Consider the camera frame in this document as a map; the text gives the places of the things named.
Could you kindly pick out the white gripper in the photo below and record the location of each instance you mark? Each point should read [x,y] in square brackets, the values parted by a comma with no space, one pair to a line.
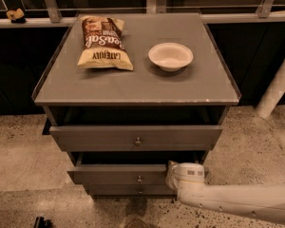
[190,172]

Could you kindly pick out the metal window railing frame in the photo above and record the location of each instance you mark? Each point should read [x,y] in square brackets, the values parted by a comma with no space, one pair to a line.
[63,13]

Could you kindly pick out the black object on floor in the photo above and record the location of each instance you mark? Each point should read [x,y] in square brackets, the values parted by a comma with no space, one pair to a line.
[41,222]

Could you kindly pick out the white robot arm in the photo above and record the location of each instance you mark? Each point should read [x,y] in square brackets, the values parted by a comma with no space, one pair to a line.
[264,202]

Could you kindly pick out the yellow black object on ledge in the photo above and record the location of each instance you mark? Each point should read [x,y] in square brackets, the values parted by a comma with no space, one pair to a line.
[16,16]

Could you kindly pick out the grey bottom drawer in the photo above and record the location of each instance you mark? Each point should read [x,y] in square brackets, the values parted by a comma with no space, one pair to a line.
[129,190]

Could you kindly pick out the grey drawer cabinet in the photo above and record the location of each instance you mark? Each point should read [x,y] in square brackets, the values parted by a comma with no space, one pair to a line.
[198,94]

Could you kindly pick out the white paper bowl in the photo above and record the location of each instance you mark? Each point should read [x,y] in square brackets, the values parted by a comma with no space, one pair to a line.
[170,57]

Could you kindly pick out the white diagonal pole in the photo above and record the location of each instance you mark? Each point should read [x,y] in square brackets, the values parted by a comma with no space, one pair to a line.
[273,94]

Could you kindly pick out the grey top drawer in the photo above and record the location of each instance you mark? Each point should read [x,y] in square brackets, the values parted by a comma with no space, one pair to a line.
[83,138]

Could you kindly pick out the brown cream chip bag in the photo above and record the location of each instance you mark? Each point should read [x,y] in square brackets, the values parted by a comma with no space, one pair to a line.
[103,46]

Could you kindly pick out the grey drawer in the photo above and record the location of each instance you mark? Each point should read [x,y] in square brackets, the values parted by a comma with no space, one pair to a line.
[114,168]
[129,190]
[83,138]

